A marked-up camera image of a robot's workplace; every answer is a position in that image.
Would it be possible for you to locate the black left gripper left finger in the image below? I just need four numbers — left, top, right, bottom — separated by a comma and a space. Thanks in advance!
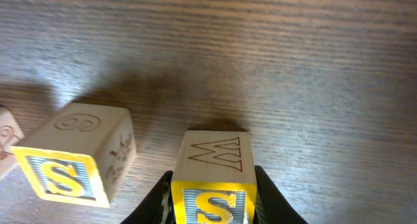
121, 171, 176, 224

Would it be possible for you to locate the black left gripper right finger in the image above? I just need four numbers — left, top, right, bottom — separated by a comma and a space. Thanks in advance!
253, 165, 307, 224

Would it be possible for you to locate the yellow letter S block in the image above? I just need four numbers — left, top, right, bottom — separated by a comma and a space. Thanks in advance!
171, 130, 257, 224
11, 103, 136, 208

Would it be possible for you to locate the green letter R block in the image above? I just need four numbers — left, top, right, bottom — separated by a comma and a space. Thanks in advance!
1, 105, 25, 179

